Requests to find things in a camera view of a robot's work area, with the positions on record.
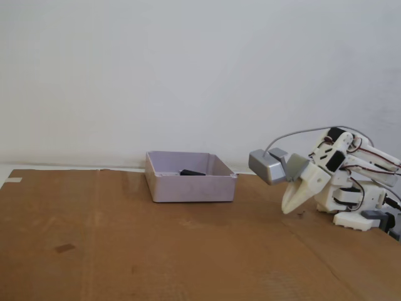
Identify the brown cardboard sheet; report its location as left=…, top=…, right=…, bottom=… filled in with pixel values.
left=0, top=168, right=401, bottom=301

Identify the grey camera cable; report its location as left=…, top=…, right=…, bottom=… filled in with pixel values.
left=264, top=125, right=375, bottom=156

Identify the grey black table clamp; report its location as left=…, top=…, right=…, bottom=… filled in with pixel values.
left=362, top=210, right=401, bottom=242

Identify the white plastic box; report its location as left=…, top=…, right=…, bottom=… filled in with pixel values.
left=145, top=150, right=238, bottom=204

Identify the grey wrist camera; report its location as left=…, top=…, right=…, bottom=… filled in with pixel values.
left=248, top=149, right=288, bottom=186

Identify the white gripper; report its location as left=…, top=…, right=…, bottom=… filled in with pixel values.
left=281, top=151, right=346, bottom=215

